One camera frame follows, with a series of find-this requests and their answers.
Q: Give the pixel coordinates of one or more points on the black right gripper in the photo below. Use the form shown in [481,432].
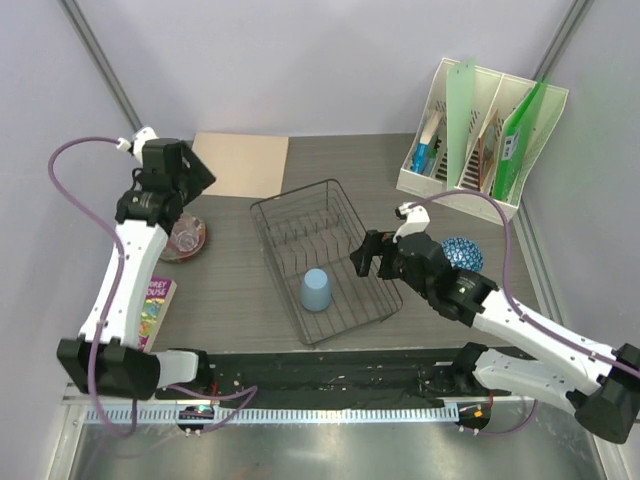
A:
[375,244]

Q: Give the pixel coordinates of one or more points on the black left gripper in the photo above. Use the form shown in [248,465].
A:
[200,177]

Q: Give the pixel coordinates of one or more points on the clear glass cup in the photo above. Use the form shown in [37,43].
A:
[186,234]

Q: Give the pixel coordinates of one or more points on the red floral plate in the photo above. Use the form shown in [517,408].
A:
[171,256]

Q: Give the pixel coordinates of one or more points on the light blue plastic cup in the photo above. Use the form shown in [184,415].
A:
[315,290]

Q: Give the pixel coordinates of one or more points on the blue patterned bowl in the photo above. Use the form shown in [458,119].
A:
[463,253]

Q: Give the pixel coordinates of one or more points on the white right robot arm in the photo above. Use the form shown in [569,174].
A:
[595,382]

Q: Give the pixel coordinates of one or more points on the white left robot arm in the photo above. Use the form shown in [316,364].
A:
[105,358]

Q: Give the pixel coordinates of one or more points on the beige cutting board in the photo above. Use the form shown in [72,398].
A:
[245,166]

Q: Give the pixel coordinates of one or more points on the blue book in organizer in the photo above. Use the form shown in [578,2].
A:
[426,151]

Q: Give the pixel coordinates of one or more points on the purple treehouse book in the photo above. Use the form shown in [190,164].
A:
[159,295]

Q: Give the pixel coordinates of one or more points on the brown picture book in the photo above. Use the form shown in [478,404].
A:
[487,141]

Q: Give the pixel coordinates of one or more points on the white file organizer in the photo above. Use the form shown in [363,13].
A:
[492,89]

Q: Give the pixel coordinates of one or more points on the dark green folder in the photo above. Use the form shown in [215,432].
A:
[516,132]

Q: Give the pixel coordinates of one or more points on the light green folder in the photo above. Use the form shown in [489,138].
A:
[460,84]

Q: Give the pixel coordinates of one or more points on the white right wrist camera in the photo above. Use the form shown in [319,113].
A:
[416,220]

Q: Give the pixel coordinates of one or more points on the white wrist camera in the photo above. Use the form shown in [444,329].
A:
[135,145]
[416,220]

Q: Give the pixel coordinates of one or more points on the black wire dish rack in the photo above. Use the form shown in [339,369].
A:
[316,227]

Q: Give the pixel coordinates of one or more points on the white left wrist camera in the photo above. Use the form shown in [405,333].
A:
[135,145]

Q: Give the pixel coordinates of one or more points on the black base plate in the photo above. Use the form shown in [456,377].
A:
[357,379]

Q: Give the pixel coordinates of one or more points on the white slotted cable duct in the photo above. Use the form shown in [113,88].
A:
[199,414]

